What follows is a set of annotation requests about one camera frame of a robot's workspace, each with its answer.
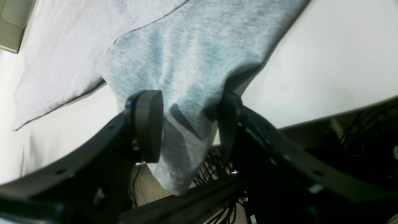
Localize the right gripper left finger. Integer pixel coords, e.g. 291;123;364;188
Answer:
0;90;164;199

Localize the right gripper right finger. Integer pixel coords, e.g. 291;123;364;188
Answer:
217;92;397;202

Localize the grey T-shirt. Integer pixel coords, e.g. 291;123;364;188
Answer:
12;0;308;195

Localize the grey bin at bottom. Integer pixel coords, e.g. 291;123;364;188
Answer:
0;0;36;54

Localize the black cable bundle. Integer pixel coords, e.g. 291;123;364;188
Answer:
193;146;249;224

